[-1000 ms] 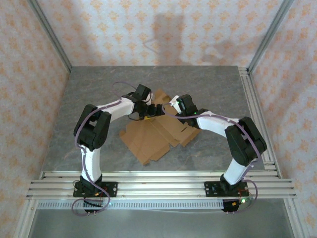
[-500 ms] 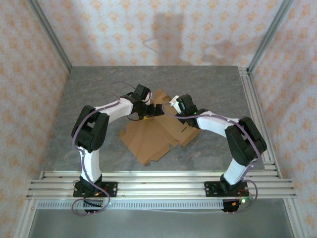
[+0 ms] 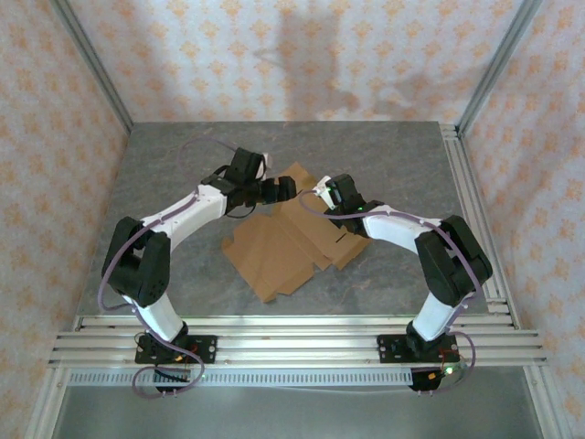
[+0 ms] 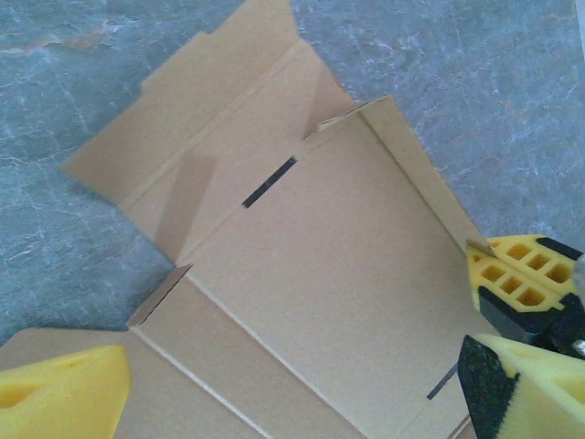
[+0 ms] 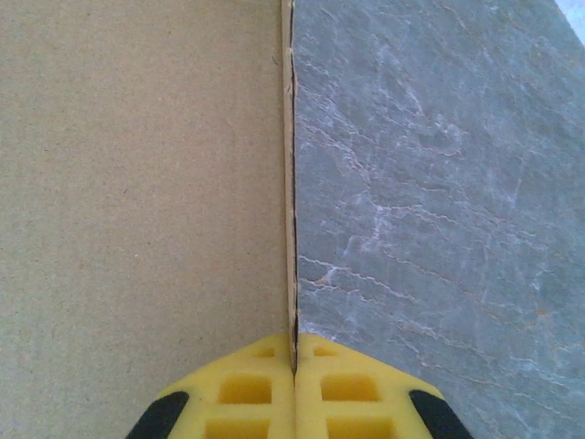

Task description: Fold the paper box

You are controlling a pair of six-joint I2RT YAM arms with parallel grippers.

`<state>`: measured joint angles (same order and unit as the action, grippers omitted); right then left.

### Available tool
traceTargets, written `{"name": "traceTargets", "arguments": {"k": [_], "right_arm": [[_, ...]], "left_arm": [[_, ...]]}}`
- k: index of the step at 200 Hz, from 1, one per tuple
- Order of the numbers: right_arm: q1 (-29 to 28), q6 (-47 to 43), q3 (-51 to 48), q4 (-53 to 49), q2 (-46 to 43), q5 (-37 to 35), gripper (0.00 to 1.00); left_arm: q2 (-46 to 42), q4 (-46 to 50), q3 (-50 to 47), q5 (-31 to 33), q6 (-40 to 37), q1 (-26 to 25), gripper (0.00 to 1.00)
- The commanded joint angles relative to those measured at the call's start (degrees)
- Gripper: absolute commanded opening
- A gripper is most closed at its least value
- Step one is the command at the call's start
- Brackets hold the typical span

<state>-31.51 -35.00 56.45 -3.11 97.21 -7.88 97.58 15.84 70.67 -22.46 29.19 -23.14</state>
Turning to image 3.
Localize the brown cardboard box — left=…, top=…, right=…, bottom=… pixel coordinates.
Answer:
left=221, top=160, right=370, bottom=304

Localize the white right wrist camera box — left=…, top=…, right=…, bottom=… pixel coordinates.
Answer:
left=314, top=177, right=337, bottom=212

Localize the aluminium side rail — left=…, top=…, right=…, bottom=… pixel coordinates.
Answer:
left=440, top=122, right=523, bottom=328

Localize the aluminium cross rail frame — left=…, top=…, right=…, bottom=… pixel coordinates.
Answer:
left=48, top=314, right=549, bottom=369

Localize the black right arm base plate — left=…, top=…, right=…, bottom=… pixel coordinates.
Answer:
left=376, top=333, right=460, bottom=366

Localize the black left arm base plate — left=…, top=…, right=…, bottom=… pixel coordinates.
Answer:
left=135, top=335, right=218, bottom=366

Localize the aluminium corner post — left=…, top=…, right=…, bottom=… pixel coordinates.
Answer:
left=455, top=0, right=544, bottom=136
left=50, top=0, right=134, bottom=134

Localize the slotted grey cable duct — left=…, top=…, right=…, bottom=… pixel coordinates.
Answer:
left=68, top=368, right=415, bottom=388

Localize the black controller board with wires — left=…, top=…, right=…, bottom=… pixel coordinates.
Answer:
left=409, top=349, right=468, bottom=395
left=154, top=350, right=203, bottom=395

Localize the aluminium frame leg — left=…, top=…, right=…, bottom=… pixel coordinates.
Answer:
left=23, top=365, right=70, bottom=439
left=522, top=365, right=573, bottom=439

